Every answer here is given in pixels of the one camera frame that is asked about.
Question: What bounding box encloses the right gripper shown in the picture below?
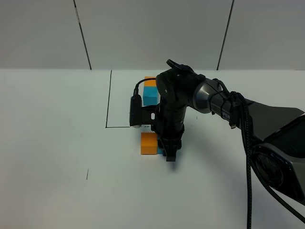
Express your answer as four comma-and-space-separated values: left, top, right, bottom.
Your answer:
152, 104, 187, 162

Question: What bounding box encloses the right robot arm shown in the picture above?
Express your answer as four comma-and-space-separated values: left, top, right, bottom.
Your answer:
154, 60, 305, 203

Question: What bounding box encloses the blue template block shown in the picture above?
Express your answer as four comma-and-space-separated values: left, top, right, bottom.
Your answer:
143, 86, 159, 106

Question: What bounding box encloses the orange template block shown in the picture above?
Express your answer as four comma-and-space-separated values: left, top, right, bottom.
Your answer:
144, 76, 156, 87

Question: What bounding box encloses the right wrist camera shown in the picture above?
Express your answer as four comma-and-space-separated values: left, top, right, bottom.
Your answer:
129, 94, 157, 127

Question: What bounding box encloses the right black cable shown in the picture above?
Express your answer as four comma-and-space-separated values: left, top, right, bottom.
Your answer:
133, 78, 305, 229

